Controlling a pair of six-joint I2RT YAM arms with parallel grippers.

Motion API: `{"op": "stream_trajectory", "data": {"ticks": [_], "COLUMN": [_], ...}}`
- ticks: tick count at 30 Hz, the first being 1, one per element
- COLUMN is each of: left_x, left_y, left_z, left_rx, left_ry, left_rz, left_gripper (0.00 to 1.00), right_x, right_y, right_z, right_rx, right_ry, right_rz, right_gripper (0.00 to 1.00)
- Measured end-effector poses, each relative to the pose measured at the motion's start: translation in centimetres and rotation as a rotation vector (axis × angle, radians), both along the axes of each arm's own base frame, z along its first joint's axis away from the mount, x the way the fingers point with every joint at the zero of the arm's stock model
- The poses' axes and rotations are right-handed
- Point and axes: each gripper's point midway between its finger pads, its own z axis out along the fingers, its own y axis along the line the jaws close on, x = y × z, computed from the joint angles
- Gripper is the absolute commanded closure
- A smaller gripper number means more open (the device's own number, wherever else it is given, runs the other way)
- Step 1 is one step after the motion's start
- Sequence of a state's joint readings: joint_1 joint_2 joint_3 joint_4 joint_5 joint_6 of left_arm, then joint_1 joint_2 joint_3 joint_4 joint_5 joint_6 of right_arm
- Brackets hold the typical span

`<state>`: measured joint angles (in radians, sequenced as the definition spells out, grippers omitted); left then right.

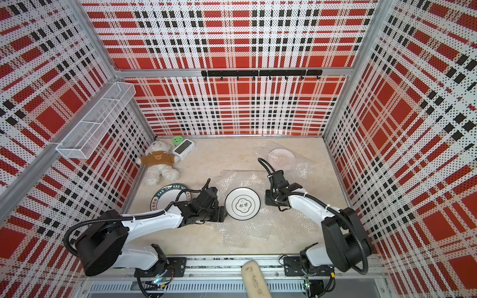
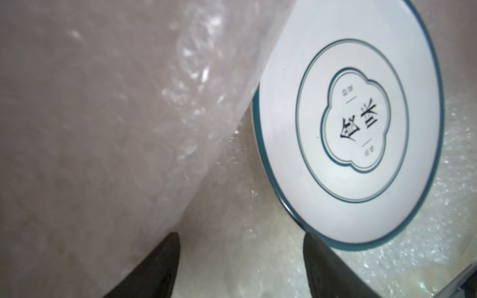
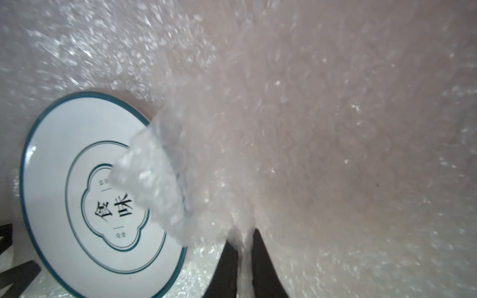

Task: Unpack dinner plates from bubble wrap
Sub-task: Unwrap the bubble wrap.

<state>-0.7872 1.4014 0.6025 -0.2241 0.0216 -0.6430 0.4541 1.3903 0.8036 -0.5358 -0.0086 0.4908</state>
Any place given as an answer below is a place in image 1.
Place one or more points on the beige teddy bear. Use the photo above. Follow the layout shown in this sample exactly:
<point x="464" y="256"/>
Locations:
<point x="159" y="161"/>

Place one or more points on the clear wall shelf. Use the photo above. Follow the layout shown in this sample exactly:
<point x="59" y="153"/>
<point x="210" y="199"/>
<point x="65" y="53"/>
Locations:
<point x="84" y="138"/>

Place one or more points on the bubble wrap sheet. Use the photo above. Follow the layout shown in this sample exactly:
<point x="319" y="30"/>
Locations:
<point x="287" y="228"/>

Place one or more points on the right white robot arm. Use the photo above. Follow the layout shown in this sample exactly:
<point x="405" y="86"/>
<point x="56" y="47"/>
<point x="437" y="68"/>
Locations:
<point x="346" y="243"/>

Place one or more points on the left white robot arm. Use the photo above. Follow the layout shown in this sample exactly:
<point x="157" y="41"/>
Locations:
<point x="105" y="242"/>

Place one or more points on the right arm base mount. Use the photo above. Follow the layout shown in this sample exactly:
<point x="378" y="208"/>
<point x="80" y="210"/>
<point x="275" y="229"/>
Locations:
<point x="318" y="280"/>

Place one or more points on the green rimmed plate front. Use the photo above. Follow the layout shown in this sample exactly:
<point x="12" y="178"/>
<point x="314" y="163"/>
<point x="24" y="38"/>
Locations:
<point x="165" y="195"/>

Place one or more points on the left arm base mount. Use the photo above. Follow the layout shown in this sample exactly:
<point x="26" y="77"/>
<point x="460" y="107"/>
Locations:
<point x="169" y="269"/>

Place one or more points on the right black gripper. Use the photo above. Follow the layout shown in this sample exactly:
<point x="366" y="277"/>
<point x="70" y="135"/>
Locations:
<point x="268" y="200"/>

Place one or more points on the white green small device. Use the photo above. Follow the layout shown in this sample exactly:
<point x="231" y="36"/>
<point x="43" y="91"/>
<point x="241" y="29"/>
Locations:
<point x="184" y="149"/>

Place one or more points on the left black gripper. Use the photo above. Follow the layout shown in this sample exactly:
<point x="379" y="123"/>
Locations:
<point x="219" y="215"/>

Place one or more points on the pink plate in wrap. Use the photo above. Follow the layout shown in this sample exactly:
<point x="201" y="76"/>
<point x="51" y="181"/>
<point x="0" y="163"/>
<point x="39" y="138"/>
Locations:
<point x="281" y="159"/>

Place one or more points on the black hook rail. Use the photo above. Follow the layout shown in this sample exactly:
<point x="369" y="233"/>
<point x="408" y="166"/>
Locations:
<point x="255" y="73"/>

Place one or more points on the wooden brush handle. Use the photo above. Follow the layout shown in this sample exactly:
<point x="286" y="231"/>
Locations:
<point x="254" y="281"/>

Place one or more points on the white embossed plate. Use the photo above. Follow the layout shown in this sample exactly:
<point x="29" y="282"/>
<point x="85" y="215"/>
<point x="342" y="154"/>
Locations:
<point x="242" y="204"/>

